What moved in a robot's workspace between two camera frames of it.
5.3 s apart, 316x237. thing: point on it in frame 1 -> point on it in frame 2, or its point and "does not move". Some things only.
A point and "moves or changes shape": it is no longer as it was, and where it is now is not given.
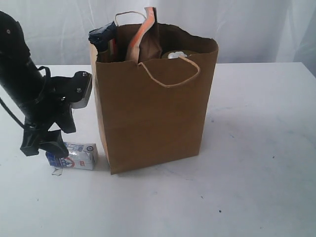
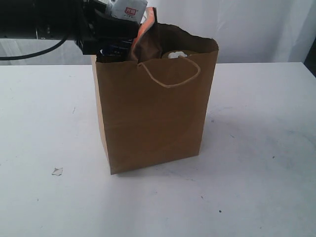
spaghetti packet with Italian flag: (102, 37) moves or changes shape
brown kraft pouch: (145, 43) does not move
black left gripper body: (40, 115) -> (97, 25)
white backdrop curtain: (247, 31) does not move
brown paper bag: (153, 96) does not move
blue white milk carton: (82, 155) -> (131, 10)
